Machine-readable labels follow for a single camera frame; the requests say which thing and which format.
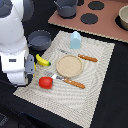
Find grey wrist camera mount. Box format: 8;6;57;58
25;54;35;83

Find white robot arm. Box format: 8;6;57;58
0;0;34;86

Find toy knife wooden handle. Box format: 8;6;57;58
59;49;98;62

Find round wooden plate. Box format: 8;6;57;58
56;55;83;78

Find light blue milk carton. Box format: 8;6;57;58
70;31;81;49

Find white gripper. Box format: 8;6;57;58
1;50;26;85

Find pink toy stove top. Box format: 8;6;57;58
48;0;128;43

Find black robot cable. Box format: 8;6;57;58
0;79;18;88

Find beige woven placemat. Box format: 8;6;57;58
14;31;114;128

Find toy fork wooden handle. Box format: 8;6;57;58
45;71;85;89

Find yellow toy banana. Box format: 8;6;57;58
36;54;51;66

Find grey toy saucepan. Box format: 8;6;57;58
28;30;51;51

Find grey toy pot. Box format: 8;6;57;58
54;0;78;17

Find red toy tomato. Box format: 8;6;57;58
39;77;53;89

